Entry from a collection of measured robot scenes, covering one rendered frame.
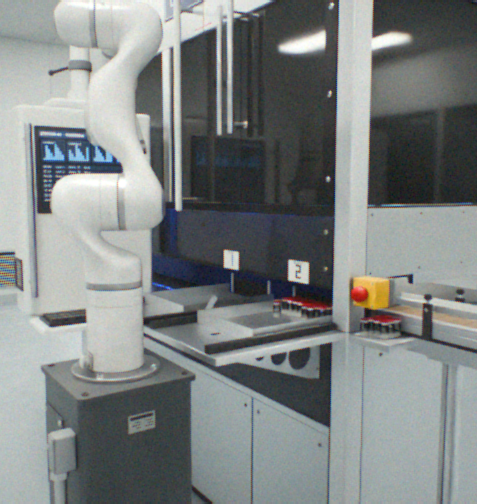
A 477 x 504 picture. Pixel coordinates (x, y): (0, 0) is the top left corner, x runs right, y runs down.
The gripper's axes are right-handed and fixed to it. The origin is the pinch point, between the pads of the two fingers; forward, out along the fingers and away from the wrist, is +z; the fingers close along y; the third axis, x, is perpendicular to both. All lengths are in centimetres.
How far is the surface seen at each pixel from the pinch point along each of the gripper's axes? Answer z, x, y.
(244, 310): 38.3, 16.6, 7.7
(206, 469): 100, -9, -35
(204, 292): 34.4, 9.5, -26.1
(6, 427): 86, -105, -137
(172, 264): 25, 3, -70
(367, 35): -23, 63, 35
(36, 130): -37, -29, -35
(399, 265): 37, 59, 25
